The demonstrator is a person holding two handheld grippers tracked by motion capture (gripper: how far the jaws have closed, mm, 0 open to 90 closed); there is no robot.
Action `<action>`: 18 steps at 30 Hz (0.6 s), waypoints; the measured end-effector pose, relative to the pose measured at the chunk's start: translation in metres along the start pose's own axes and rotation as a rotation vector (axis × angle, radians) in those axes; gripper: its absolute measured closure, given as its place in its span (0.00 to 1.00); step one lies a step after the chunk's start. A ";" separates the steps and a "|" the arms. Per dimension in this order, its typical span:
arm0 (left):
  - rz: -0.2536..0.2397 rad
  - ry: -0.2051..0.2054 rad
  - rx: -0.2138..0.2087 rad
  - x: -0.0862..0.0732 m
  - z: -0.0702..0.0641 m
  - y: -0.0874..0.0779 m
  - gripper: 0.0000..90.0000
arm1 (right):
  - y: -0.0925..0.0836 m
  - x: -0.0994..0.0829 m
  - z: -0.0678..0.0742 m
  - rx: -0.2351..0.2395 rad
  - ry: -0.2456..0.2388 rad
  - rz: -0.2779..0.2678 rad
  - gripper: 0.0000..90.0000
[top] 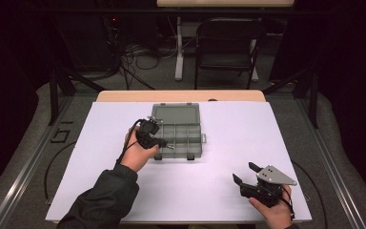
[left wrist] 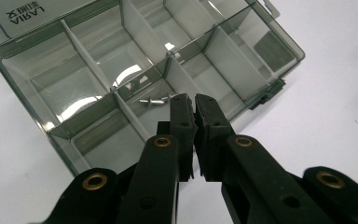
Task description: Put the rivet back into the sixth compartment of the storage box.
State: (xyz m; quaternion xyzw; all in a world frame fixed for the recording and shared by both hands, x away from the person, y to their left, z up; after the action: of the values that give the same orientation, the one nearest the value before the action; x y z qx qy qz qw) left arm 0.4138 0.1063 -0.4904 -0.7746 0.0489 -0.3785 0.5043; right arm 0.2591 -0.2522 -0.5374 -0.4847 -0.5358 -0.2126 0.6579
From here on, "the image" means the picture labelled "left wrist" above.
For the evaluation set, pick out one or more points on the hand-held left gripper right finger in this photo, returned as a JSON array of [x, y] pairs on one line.
[[248, 174]]

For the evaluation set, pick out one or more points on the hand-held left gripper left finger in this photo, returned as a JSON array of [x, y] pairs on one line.
[[160, 174]]

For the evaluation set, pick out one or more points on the small silver rivet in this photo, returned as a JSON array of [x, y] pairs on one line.
[[149, 101]]

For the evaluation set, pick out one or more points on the grey clear plastic organizer box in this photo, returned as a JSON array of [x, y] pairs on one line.
[[105, 62]]

